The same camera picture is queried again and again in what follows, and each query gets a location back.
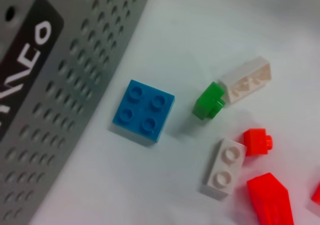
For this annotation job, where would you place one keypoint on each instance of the small green toy brick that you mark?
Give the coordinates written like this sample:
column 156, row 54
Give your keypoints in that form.
column 207, row 102

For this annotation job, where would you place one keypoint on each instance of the clear whitish toy brick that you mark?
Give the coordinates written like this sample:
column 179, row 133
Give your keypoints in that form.
column 245, row 82

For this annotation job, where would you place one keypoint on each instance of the red sloped toy brick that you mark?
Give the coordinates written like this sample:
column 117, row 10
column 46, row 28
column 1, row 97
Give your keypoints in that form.
column 270, row 202

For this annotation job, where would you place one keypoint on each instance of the small red toy brick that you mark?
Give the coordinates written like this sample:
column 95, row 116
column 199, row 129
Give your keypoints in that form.
column 317, row 195
column 256, row 141

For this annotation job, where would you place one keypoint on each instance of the grey perforated plastic storage bin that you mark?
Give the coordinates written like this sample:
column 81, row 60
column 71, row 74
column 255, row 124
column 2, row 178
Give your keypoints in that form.
column 75, row 85

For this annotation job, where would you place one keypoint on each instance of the blue square toy brick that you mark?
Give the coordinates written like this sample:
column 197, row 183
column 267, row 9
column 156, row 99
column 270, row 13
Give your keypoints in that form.
column 142, row 110

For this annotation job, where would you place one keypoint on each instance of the white two-stud toy brick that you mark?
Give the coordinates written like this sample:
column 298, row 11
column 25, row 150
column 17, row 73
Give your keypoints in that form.
column 225, row 167

